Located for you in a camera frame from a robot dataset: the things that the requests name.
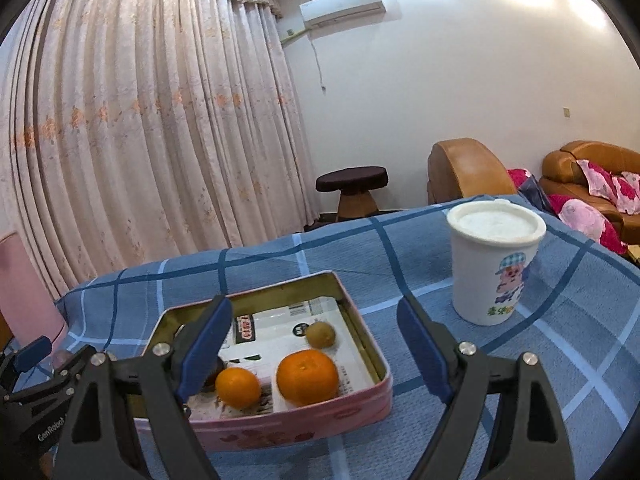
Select white air conditioner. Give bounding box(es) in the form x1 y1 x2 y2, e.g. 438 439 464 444
299 0 387 28

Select air conditioner power cable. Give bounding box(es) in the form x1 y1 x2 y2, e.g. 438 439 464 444
310 35 329 95

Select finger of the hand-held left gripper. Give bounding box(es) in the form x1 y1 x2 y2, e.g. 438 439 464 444
5 352 118 403
12 336 53 375

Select white conduit pipe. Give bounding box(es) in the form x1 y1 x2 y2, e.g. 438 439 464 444
280 25 312 45

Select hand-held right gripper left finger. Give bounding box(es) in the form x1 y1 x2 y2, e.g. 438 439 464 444
52 294 236 480

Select small orange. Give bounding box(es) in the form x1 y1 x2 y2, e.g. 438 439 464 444
215 367 262 409

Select dark blue cloth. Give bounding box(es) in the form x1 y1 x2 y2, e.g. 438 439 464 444
517 174 551 211

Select brown leather armchair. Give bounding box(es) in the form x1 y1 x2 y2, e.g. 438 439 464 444
427 137 518 206

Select white lidded cartoon cup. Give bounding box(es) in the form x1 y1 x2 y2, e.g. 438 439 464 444
446 199 547 327

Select pink tin box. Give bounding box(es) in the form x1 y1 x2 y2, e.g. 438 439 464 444
134 270 394 453

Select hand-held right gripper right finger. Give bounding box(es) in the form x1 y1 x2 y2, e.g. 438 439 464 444
396 294 576 480

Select round dark wicker stool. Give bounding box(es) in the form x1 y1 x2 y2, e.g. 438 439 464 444
315 166 389 221

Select brown leather sofa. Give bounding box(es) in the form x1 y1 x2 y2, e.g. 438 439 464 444
539 140 640 241

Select pink floral cushions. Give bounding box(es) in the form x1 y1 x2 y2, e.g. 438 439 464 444
547 194 628 256

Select pink floral cushion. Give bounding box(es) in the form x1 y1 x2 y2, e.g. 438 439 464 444
575 159 640 216

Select blue checked bed cover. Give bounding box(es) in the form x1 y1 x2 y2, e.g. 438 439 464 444
10 195 640 480

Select red pink cloth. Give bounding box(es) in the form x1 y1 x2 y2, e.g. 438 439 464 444
507 168 533 192

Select pink floral curtain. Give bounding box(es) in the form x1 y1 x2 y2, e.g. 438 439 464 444
0 0 321 301

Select large orange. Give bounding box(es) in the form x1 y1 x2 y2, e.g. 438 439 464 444
276 349 340 407

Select brown kiwi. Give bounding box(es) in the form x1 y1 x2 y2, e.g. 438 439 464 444
305 322 338 351

